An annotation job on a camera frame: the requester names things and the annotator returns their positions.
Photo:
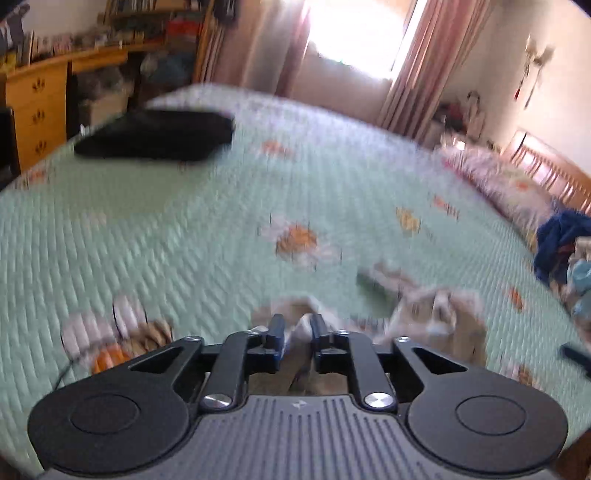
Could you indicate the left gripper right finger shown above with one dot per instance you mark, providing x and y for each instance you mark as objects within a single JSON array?
[{"x": 354, "y": 356}]

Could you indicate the floral pillow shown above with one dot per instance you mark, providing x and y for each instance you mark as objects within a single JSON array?
[{"x": 517, "y": 197}]

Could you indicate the yellow wooden desk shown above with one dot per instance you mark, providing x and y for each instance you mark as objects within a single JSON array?
[{"x": 40, "y": 93}]

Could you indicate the light blue garment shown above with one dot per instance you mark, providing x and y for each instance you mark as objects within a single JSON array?
[{"x": 578, "y": 290}]

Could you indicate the green quilted bee bedspread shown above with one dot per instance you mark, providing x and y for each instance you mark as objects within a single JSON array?
[{"x": 299, "y": 202}]

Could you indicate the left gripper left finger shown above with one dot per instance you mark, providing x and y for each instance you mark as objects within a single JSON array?
[{"x": 230, "y": 364}]

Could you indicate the pink curtain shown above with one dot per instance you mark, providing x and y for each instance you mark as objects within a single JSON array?
[
  {"x": 438, "y": 41},
  {"x": 264, "y": 47}
]

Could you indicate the pink curtain left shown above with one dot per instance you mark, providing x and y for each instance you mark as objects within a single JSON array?
[{"x": 264, "y": 47}]

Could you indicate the pink curtain right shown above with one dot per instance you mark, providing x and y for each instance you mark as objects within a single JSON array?
[{"x": 438, "y": 41}]

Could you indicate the wooden headboard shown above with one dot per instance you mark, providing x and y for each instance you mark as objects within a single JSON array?
[{"x": 550, "y": 169}]

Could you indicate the wooden bookshelf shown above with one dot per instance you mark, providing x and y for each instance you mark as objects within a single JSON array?
[{"x": 172, "y": 25}]

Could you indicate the black folded garment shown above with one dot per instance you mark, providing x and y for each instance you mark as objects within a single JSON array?
[{"x": 159, "y": 134}]

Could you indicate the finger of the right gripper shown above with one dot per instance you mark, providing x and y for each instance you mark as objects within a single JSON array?
[{"x": 576, "y": 356}]

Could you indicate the white letter-print shirt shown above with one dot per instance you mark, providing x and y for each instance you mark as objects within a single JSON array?
[{"x": 443, "y": 318}]

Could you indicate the navy blue garment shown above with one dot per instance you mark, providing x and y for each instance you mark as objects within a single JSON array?
[{"x": 561, "y": 230}]

